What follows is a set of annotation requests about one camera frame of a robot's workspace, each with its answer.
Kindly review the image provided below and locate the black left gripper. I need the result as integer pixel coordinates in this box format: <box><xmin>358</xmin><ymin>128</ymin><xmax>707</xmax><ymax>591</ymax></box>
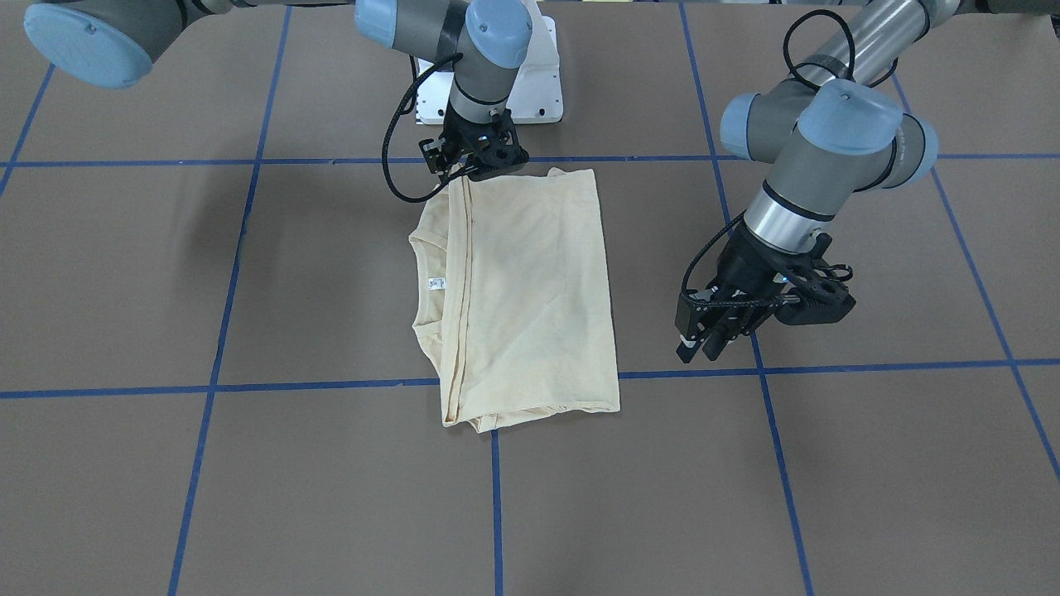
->
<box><xmin>675</xmin><ymin>222</ymin><xmax>800</xmax><ymax>363</ymax></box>

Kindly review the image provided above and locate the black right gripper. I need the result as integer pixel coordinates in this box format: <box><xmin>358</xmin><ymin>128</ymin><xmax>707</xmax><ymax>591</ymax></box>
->
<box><xmin>419</xmin><ymin>112</ymin><xmax>518</xmax><ymax>180</ymax></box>

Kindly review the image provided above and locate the cream long-sleeve printed shirt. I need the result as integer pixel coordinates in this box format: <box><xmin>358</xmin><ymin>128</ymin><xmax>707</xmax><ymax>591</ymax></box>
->
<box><xmin>408</xmin><ymin>166</ymin><xmax>621</xmax><ymax>433</ymax></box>

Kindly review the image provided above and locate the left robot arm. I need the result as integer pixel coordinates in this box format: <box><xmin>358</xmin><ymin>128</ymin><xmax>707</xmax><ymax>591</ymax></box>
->
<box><xmin>675</xmin><ymin>1</ymin><xmax>961</xmax><ymax>363</ymax></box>

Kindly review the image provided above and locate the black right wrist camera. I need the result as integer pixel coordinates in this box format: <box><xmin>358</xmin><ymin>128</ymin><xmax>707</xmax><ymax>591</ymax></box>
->
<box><xmin>465</xmin><ymin>109</ymin><xmax>530</xmax><ymax>182</ymax></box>

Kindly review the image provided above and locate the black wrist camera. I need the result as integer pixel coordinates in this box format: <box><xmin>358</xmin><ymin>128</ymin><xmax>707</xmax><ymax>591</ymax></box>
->
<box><xmin>465</xmin><ymin>109</ymin><xmax>530</xmax><ymax>182</ymax></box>
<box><xmin>775</xmin><ymin>233</ymin><xmax>856</xmax><ymax>327</ymax></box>

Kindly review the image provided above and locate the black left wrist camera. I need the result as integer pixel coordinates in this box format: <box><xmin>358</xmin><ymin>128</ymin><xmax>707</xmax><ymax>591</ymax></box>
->
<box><xmin>775</xmin><ymin>233</ymin><xmax>856</xmax><ymax>327</ymax></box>

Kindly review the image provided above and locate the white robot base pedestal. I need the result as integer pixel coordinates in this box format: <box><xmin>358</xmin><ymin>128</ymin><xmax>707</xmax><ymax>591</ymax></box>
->
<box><xmin>416</xmin><ymin>0</ymin><xmax>566</xmax><ymax>127</ymax></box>

